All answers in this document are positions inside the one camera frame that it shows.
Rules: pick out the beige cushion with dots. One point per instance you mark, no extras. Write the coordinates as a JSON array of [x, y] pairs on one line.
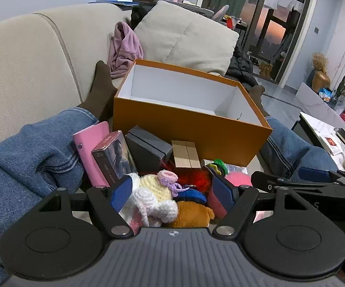
[[184, 39]]

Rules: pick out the golden bust vase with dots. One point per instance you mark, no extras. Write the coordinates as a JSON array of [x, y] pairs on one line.
[[320, 79]]

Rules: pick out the orange cardboard box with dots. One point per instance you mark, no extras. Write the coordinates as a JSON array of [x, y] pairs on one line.
[[190, 131]]

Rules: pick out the person's leg blue jeans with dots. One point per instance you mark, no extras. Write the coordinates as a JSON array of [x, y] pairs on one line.
[[292, 146], [11, 185]]

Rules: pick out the green plastic toy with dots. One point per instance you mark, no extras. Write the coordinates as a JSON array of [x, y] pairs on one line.
[[219, 166]]

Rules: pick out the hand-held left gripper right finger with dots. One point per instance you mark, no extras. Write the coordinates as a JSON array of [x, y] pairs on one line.
[[224, 195]]

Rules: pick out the white coffee table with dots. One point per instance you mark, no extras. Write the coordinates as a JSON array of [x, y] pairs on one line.
[[313, 125]]

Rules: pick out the person's right foot brown sock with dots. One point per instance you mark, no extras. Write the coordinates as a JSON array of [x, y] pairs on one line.
[[257, 95]]

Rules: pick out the black book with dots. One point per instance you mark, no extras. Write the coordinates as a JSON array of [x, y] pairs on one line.
[[344, 137]]

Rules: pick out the person's left foot brown sock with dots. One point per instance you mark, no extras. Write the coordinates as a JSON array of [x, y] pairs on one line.
[[99, 92]]

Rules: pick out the pink notebook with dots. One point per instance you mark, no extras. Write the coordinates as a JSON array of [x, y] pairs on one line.
[[85, 146]]

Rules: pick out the person's right leg blue jeans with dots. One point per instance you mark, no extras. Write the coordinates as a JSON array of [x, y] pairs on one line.
[[292, 146]]

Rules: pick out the white media cabinet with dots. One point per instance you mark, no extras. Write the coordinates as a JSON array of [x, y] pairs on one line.
[[308, 98]]

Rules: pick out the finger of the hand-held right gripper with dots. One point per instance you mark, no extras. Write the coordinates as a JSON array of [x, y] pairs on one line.
[[313, 175], [268, 181]]

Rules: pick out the blue snack packet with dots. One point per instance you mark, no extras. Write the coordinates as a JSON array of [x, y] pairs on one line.
[[325, 94]]

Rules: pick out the grey box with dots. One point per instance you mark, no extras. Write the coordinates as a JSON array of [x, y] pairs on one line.
[[145, 152]]

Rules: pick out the person's foot brown sock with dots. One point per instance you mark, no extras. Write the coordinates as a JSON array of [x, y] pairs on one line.
[[99, 92], [257, 95]]

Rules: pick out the printed card box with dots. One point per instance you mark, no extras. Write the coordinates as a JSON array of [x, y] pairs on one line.
[[112, 158]]

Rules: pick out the pink garment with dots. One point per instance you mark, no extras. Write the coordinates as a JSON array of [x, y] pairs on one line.
[[124, 47]]

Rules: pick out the red fluffy pompom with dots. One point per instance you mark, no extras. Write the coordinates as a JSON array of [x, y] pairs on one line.
[[195, 179]]

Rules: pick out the brown plush bear blue cap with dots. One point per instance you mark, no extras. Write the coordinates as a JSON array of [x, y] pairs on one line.
[[190, 213]]

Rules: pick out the blue folder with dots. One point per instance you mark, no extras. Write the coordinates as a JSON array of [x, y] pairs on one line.
[[115, 2]]

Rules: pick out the white crochet bunny doll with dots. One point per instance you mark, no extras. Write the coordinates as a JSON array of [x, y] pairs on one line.
[[151, 195]]

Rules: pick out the small beige box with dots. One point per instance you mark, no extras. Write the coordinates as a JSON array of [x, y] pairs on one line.
[[186, 154]]

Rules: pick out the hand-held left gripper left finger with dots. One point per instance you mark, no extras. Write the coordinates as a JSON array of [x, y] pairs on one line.
[[120, 195]]

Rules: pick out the white paper red print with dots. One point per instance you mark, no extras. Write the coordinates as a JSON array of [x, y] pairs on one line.
[[331, 144]]

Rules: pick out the black jacket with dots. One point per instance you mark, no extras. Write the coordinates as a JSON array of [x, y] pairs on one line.
[[244, 65]]

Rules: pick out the glass balcony door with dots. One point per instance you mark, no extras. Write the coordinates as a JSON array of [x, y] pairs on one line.
[[259, 27]]

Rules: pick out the potted green plant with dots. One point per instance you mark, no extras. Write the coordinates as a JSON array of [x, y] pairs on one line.
[[344, 91]]

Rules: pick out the beige sofa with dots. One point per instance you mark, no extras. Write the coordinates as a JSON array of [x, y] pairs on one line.
[[26, 65]]

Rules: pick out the person's left leg blue jeans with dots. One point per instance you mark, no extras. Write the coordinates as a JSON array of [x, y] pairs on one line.
[[11, 185]]

